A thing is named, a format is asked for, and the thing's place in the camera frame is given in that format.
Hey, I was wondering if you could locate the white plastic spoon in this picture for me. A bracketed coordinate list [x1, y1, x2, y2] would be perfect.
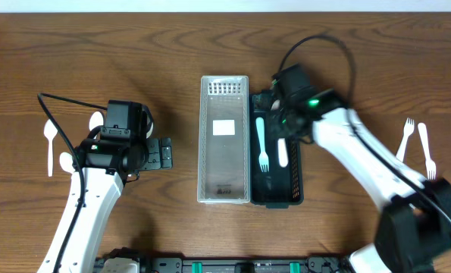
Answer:
[59, 152, 75, 174]
[43, 120, 58, 177]
[89, 111, 104, 131]
[270, 99, 290, 168]
[146, 121, 154, 139]

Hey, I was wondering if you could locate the white plastic fork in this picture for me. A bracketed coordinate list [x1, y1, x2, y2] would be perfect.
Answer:
[418, 123, 437, 180]
[255, 117, 269, 173]
[396, 118, 415, 162]

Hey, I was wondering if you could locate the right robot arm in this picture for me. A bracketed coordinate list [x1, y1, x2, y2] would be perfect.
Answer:
[261, 86, 451, 272]

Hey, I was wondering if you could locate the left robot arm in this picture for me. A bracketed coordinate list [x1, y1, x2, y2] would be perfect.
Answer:
[39, 138, 172, 272]

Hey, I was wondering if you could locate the black plastic basket tray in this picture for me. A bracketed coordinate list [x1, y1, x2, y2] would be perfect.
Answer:
[249, 89, 304, 209]

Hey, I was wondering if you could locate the clear plastic basket tray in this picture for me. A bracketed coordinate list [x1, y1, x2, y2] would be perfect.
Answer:
[197, 75, 250, 204]

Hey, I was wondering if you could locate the right black cable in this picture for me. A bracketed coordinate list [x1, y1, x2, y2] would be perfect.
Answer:
[276, 33, 451, 251]

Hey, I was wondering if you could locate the black cable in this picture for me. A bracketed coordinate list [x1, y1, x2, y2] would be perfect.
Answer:
[36, 92, 108, 273]
[276, 33, 451, 251]

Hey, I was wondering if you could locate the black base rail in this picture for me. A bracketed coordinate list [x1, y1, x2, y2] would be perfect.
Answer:
[92, 248, 352, 273]

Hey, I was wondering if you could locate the left black cable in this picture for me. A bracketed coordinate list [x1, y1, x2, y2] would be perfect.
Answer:
[36, 92, 108, 273]

